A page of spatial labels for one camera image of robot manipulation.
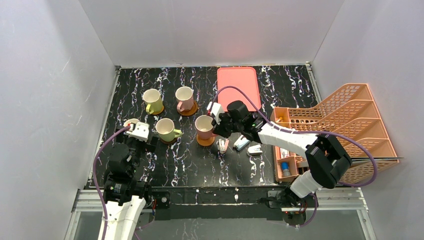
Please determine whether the small white stapler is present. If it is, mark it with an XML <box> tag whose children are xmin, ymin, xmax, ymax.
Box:
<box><xmin>217</xmin><ymin>138</ymin><xmax>229</xmax><ymax>154</ymax></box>

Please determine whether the light orange coaster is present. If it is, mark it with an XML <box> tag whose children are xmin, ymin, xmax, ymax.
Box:
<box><xmin>196</xmin><ymin>134</ymin><xmax>216</xmax><ymax>147</ymax></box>

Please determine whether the pink mug front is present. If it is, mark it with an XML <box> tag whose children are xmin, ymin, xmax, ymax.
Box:
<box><xmin>175</xmin><ymin>86</ymin><xmax>195</xmax><ymax>112</ymax></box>

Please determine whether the green mug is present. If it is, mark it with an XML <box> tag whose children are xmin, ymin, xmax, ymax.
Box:
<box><xmin>142</xmin><ymin>88</ymin><xmax>164</xmax><ymax>115</ymax></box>
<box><xmin>155</xmin><ymin>118</ymin><xmax>183</xmax><ymax>141</ymax></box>

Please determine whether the small orange coaster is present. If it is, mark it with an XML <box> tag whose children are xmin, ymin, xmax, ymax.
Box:
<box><xmin>152</xmin><ymin>106</ymin><xmax>165</xmax><ymax>116</ymax></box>

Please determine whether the pink mug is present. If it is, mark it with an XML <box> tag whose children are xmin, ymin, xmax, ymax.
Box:
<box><xmin>175</xmin><ymin>86</ymin><xmax>195</xmax><ymax>112</ymax></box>
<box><xmin>195</xmin><ymin>115</ymin><xmax>216</xmax><ymax>140</ymax></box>

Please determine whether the orange file organizer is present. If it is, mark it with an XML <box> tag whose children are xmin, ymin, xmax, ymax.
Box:
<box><xmin>270</xmin><ymin>83</ymin><xmax>401</xmax><ymax>184</ymax></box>

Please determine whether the blue white stapler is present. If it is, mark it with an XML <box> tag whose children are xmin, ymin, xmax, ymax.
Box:
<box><xmin>233</xmin><ymin>135</ymin><xmax>251</xmax><ymax>152</ymax></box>

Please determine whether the pink tray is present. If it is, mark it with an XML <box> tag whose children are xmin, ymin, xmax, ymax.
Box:
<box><xmin>217</xmin><ymin>66</ymin><xmax>262</xmax><ymax>112</ymax></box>

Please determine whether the blue stamp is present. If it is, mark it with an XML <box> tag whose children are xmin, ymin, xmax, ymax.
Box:
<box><xmin>281</xmin><ymin>162</ymin><xmax>291</xmax><ymax>177</ymax></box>

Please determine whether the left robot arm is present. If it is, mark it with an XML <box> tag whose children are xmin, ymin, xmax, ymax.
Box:
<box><xmin>92</xmin><ymin>123</ymin><xmax>159</xmax><ymax>240</ymax></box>

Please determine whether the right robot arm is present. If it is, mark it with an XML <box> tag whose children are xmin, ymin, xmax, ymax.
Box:
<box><xmin>206</xmin><ymin>100</ymin><xmax>352</xmax><ymax>199</ymax></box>

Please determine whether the white red card box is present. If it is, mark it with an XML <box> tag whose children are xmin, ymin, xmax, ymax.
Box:
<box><xmin>279</xmin><ymin>148</ymin><xmax>290</xmax><ymax>159</ymax></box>

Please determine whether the dark brown mug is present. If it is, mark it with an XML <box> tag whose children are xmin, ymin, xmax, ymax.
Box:
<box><xmin>123</xmin><ymin>118</ymin><xmax>139</xmax><ymax>127</ymax></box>

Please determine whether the white stapler right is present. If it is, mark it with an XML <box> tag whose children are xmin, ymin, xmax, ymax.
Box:
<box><xmin>247</xmin><ymin>144</ymin><xmax>263</xmax><ymax>157</ymax></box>

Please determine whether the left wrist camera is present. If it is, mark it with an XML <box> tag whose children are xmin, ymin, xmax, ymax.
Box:
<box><xmin>127</xmin><ymin>121</ymin><xmax>150</xmax><ymax>142</ymax></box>

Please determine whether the green mug front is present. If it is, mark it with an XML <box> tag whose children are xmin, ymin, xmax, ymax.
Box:
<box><xmin>142</xmin><ymin>88</ymin><xmax>164</xmax><ymax>115</ymax></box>

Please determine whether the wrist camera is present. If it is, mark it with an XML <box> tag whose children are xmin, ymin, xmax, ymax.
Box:
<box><xmin>127</xmin><ymin>121</ymin><xmax>150</xmax><ymax>142</ymax></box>
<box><xmin>206</xmin><ymin>101</ymin><xmax>225</xmax><ymax>125</ymax></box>

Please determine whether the dark brown coaster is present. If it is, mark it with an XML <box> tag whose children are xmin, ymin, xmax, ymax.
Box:
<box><xmin>159</xmin><ymin>137</ymin><xmax>178</xmax><ymax>145</ymax></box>

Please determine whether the brown saucer coaster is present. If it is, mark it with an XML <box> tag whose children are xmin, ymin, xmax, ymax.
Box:
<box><xmin>177</xmin><ymin>101</ymin><xmax>199</xmax><ymax>117</ymax></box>

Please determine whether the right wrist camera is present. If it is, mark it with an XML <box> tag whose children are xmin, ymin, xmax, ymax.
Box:
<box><xmin>206</xmin><ymin>101</ymin><xmax>225</xmax><ymax>125</ymax></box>

